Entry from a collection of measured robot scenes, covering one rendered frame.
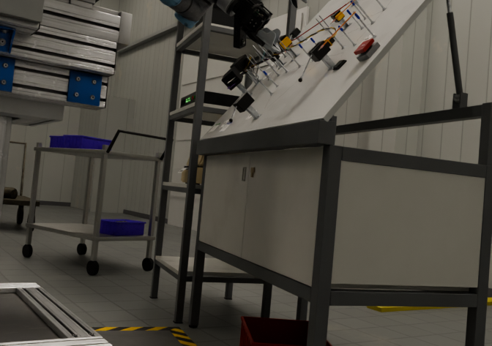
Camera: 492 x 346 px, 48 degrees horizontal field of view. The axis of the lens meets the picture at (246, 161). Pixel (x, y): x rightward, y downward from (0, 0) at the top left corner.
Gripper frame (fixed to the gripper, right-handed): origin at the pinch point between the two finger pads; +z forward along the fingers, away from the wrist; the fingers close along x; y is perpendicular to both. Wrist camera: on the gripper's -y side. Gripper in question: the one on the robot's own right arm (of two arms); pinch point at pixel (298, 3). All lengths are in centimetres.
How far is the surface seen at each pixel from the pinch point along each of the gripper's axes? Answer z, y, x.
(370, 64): 24.1, 3.8, -27.8
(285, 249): 70, -34, -13
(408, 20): 16.1, 20.7, -25.0
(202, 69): 10, -18, 94
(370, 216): 64, -12, -32
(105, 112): 25, -54, 905
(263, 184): 54, -28, 10
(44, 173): 99, -208, 992
